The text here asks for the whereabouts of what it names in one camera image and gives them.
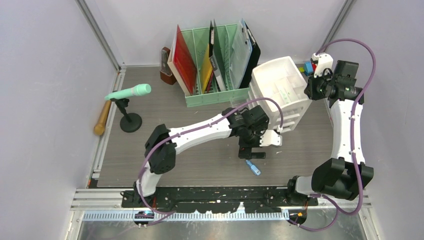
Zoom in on red notebook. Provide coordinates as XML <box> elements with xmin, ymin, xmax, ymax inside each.
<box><xmin>167</xmin><ymin>24</ymin><xmax>198</xmax><ymax>97</ymax></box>

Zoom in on yellow book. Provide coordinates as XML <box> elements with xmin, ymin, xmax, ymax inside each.
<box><xmin>200</xmin><ymin>43</ymin><xmax>213</xmax><ymax>94</ymax></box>

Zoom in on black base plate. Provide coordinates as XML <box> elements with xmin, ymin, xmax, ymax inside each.
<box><xmin>120</xmin><ymin>186</ymin><xmax>318</xmax><ymax>214</ymax></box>

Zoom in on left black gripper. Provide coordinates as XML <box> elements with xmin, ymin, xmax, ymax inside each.
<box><xmin>238</xmin><ymin>122</ymin><xmax>268</xmax><ymax>159</ymax></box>

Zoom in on green file organizer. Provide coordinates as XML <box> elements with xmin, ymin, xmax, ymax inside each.
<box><xmin>181</xmin><ymin>23</ymin><xmax>249</xmax><ymax>108</ymax></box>

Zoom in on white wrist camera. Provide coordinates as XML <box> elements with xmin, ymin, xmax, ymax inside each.
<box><xmin>259</xmin><ymin>126</ymin><xmax>283</xmax><ymax>147</ymax></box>
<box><xmin>311</xmin><ymin>52</ymin><xmax>334</xmax><ymax>78</ymax></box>

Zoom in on colourful toy blocks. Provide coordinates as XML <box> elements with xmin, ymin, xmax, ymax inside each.
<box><xmin>298</xmin><ymin>61</ymin><xmax>316</xmax><ymax>77</ymax></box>

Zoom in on black clipboard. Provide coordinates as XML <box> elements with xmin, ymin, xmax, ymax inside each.
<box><xmin>239</xmin><ymin>24</ymin><xmax>261</xmax><ymax>89</ymax></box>

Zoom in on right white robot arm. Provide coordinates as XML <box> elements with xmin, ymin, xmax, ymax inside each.
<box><xmin>285</xmin><ymin>60</ymin><xmax>374</xmax><ymax>205</ymax></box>

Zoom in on brown round object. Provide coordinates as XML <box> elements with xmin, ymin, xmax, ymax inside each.
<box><xmin>159</xmin><ymin>47</ymin><xmax>177</xmax><ymax>85</ymax></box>

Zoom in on black microphone stand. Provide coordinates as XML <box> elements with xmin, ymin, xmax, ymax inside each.
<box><xmin>111</xmin><ymin>98</ymin><xmax>143</xmax><ymax>133</ymax></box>

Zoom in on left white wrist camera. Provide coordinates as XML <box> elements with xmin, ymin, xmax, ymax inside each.
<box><xmin>259</xmin><ymin>126</ymin><xmax>283</xmax><ymax>147</ymax></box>

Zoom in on black book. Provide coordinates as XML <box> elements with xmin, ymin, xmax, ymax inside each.
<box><xmin>208</xmin><ymin>20</ymin><xmax>227</xmax><ymax>92</ymax></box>

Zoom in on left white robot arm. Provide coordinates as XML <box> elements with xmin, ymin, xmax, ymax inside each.
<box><xmin>134</xmin><ymin>105</ymin><xmax>270</xmax><ymax>207</ymax></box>

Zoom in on mint green microphone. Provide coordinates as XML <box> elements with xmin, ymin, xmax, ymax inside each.
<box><xmin>104</xmin><ymin>83</ymin><xmax>152</xmax><ymax>101</ymax></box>

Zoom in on white drawer organizer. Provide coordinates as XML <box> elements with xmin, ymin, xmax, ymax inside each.
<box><xmin>248</xmin><ymin>56</ymin><xmax>312</xmax><ymax>133</ymax></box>

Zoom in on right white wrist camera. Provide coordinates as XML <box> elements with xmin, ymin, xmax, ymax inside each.
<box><xmin>311</xmin><ymin>52</ymin><xmax>334</xmax><ymax>78</ymax></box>

